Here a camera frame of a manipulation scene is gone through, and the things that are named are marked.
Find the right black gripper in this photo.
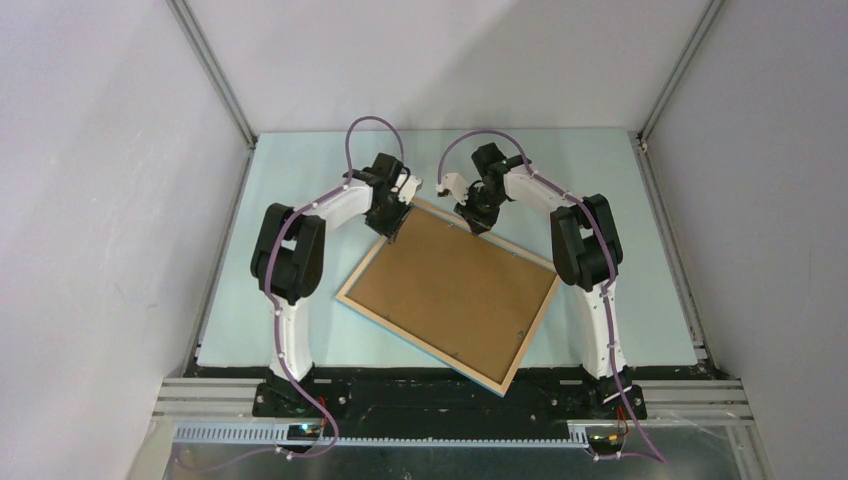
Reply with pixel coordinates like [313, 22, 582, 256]
[453, 187, 505, 237]

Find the brown fibreboard backing board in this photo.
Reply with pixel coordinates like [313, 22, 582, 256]
[344, 206, 556, 389]

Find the light wooden picture frame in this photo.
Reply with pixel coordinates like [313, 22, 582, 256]
[335, 197, 563, 398]

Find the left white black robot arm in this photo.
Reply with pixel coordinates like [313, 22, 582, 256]
[250, 153, 421, 417]

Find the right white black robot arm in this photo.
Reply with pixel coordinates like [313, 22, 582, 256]
[437, 143, 630, 418]

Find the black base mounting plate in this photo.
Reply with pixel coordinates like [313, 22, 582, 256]
[252, 366, 647, 442]

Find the light blue table mat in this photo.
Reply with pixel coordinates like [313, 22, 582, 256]
[198, 128, 697, 367]

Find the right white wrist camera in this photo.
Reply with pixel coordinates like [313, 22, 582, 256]
[436, 173, 471, 205]

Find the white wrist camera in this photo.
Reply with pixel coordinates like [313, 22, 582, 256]
[436, 173, 471, 205]
[391, 173, 422, 204]

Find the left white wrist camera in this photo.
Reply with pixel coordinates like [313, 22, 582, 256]
[391, 173, 422, 204]

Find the aluminium rail frame front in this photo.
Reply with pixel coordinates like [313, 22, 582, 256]
[153, 378, 754, 450]

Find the left aluminium corner post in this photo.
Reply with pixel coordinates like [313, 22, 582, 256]
[166, 0, 258, 150]

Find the aluminium corner post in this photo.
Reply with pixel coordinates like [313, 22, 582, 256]
[166, 0, 258, 150]
[636, 0, 727, 152]

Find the right aluminium corner post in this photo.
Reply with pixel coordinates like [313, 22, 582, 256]
[636, 0, 727, 152]

